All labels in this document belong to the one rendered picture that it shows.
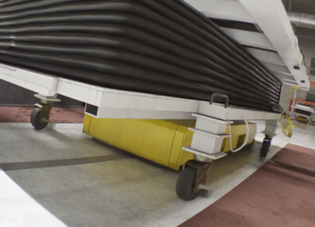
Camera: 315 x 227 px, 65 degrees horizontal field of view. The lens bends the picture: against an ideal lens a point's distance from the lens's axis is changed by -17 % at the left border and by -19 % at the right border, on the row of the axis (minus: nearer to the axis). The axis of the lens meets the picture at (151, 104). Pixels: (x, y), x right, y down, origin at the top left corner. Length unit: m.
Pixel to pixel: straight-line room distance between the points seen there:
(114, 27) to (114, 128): 1.06
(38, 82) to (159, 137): 0.86
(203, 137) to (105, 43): 0.60
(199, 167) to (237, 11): 0.64
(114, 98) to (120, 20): 0.22
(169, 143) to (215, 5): 0.80
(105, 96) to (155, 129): 0.88
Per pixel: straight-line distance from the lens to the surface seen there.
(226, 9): 1.09
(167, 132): 1.57
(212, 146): 1.19
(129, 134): 1.71
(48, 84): 0.90
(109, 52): 0.79
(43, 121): 1.98
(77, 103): 3.41
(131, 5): 0.81
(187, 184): 1.18
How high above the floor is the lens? 0.47
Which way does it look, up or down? 5 degrees down
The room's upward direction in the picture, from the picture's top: 12 degrees clockwise
